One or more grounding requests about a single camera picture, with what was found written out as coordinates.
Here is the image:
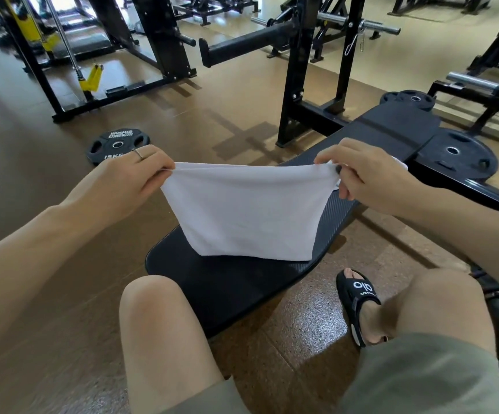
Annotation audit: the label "person's left hand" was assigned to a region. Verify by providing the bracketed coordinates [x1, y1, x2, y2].
[60, 144, 177, 237]

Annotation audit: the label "person's right hand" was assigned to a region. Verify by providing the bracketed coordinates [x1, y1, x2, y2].
[314, 138, 428, 217]

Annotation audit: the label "white towel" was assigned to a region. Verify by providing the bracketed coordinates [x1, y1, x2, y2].
[161, 156, 409, 262]

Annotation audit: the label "person's left forearm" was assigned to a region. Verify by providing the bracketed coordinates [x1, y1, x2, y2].
[0, 204, 99, 368]

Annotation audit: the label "person's right forearm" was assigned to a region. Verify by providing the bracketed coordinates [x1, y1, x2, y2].
[405, 185, 499, 303]

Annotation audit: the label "black weight plate white print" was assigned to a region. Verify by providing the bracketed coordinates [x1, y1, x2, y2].
[85, 128, 151, 166]

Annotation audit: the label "small plain black weight plate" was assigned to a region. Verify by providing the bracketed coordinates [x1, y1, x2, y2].
[380, 89, 437, 112]

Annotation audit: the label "black sandal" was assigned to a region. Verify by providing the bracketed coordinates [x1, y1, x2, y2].
[336, 268, 382, 348]

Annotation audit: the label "large plain black weight plate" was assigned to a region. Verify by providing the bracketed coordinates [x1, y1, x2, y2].
[418, 128, 499, 183]

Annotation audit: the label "yellow bar attachment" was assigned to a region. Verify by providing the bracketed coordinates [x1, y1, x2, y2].
[79, 64, 104, 94]

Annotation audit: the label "black barbell rack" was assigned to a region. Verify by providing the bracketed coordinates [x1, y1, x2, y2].
[198, 0, 382, 148]

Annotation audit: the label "black padded weight bench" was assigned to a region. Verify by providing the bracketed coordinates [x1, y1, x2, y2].
[145, 101, 499, 339]

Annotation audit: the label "person's right leg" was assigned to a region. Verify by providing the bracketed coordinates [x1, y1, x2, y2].
[344, 267, 499, 355]

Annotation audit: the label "person's leg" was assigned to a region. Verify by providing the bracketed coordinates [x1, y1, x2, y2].
[344, 267, 499, 355]
[119, 275, 226, 414]

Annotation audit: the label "person's left leg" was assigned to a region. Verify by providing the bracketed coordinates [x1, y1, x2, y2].
[119, 275, 226, 414]

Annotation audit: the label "chrome barbell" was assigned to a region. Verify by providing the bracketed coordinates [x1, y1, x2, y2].
[251, 12, 401, 36]

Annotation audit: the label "slanted chrome bar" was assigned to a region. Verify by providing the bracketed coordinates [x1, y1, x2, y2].
[42, 0, 87, 81]

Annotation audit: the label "black machine with chrome bar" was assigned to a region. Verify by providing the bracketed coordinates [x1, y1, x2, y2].
[426, 0, 499, 136]

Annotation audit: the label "black gym machine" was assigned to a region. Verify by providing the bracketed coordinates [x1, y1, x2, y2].
[388, 0, 493, 16]
[169, 0, 261, 27]

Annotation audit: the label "yellow gym machine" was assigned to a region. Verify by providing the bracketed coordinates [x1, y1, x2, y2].
[0, 0, 61, 54]

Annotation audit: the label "olive green shorts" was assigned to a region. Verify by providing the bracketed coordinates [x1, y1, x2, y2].
[162, 332, 499, 414]

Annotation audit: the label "black power rack frame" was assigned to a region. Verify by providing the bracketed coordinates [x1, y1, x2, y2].
[0, 0, 198, 124]

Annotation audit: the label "white cord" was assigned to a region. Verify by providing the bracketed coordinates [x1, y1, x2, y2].
[344, 31, 365, 57]

